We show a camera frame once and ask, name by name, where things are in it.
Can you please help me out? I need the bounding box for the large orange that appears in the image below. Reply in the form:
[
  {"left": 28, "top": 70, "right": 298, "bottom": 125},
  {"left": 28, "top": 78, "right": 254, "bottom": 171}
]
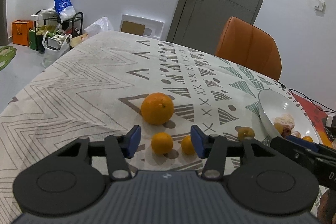
[
  {"left": 302, "top": 136, "right": 313, "bottom": 143},
  {"left": 141, "top": 93, "right": 174, "bottom": 126}
]

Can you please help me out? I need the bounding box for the small tangerine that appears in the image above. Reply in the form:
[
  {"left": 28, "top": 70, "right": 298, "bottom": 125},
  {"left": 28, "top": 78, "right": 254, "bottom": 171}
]
[
  {"left": 151, "top": 132, "right": 174, "bottom": 155},
  {"left": 181, "top": 135, "right": 195, "bottom": 155}
]

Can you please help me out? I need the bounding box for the small dark red fruit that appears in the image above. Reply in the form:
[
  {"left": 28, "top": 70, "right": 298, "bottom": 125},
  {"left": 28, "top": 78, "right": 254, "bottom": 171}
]
[{"left": 282, "top": 128, "right": 291, "bottom": 137}]

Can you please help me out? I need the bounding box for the yellow-green lime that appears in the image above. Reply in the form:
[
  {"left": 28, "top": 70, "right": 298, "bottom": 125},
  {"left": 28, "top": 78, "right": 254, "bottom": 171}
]
[
  {"left": 273, "top": 123, "right": 284, "bottom": 135},
  {"left": 238, "top": 127, "right": 255, "bottom": 141}
]

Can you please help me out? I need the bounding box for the person's right hand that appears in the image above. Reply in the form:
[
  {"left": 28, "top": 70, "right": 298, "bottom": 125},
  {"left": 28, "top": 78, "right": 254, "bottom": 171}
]
[{"left": 317, "top": 190, "right": 336, "bottom": 224}]

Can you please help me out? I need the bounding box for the peeled pomelo segment in plate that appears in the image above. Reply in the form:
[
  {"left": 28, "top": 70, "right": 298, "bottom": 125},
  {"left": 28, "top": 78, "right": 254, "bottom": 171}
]
[{"left": 291, "top": 131, "right": 302, "bottom": 138}]

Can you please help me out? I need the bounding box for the white power adapter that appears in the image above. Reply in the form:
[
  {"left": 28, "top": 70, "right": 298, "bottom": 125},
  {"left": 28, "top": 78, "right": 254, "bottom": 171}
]
[{"left": 325, "top": 114, "right": 336, "bottom": 131}]

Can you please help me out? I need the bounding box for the red orange cartoon mat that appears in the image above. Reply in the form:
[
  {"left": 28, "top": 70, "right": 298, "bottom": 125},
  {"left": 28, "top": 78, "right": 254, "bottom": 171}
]
[{"left": 290, "top": 90, "right": 335, "bottom": 149}]

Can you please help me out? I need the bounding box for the yellow-green lime in plate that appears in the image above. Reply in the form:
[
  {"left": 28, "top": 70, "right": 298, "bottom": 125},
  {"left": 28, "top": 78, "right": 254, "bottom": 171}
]
[{"left": 273, "top": 123, "right": 284, "bottom": 135}]

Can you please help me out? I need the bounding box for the white ceramic plate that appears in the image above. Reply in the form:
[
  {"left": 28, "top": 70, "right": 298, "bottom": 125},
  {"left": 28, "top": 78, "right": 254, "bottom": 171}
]
[{"left": 258, "top": 90, "right": 321, "bottom": 143}]

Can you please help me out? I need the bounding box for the patterned white tablecloth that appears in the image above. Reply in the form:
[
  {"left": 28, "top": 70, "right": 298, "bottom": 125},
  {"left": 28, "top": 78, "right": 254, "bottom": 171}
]
[{"left": 0, "top": 30, "right": 326, "bottom": 224}]

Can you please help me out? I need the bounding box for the orange leather chair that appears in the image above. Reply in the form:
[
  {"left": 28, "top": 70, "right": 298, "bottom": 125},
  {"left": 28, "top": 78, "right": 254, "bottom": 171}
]
[{"left": 215, "top": 16, "right": 282, "bottom": 81}]

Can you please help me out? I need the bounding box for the white bag with items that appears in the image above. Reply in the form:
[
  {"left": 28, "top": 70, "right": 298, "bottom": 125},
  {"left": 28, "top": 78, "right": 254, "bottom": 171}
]
[{"left": 42, "top": 31, "right": 72, "bottom": 68}]

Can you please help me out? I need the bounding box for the white foam packaging with cardboard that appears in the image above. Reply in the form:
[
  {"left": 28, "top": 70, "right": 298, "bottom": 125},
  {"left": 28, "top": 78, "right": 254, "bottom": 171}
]
[{"left": 120, "top": 14, "right": 165, "bottom": 40}]

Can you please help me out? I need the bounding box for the clear plastic bag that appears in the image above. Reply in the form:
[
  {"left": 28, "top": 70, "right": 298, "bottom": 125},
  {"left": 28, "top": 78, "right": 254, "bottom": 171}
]
[{"left": 84, "top": 16, "right": 114, "bottom": 38}]

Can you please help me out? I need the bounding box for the black metal rack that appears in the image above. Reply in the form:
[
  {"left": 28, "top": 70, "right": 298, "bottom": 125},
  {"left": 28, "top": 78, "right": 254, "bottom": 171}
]
[{"left": 31, "top": 9, "right": 84, "bottom": 53}]

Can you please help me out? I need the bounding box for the green floor rug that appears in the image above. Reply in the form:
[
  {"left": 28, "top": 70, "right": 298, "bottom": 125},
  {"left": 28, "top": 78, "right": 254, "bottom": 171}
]
[{"left": 0, "top": 46, "right": 17, "bottom": 71}]

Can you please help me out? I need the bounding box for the blue and white plastic bag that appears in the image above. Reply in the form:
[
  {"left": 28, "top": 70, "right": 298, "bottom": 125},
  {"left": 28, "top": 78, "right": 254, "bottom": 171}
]
[{"left": 54, "top": 0, "right": 76, "bottom": 23}]

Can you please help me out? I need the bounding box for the orange paper shopping bag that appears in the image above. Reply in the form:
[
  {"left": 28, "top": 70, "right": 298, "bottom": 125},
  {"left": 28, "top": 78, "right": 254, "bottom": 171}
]
[{"left": 11, "top": 20, "right": 33, "bottom": 47}]

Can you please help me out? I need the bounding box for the black cable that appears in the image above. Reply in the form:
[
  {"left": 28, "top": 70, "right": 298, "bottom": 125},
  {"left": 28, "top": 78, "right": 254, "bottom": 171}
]
[{"left": 277, "top": 80, "right": 336, "bottom": 114}]

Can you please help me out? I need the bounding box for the white wall switch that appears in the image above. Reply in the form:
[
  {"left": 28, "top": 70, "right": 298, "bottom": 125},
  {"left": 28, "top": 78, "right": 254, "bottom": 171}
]
[{"left": 314, "top": 0, "right": 325, "bottom": 12}]

